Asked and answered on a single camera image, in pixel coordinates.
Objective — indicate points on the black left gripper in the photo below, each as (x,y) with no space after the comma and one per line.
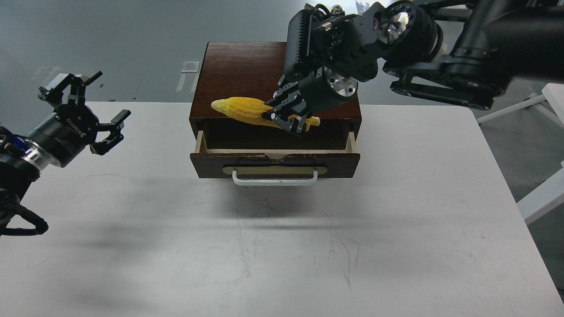
(65,135)

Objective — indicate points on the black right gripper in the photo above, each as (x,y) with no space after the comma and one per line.
(328,52)

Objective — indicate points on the yellow corn cob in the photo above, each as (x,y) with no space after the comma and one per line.
(248,110)

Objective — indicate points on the dark wooden drawer with handle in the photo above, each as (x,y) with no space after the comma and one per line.
(274,167)

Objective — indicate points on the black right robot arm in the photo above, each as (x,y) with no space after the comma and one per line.
(461,52)

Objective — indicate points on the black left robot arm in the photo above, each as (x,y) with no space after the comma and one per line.
(22,161)

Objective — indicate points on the dark wooden drawer cabinet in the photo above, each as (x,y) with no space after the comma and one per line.
(252,69)

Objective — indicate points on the black floor tape patch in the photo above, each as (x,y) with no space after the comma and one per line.
(363,5)

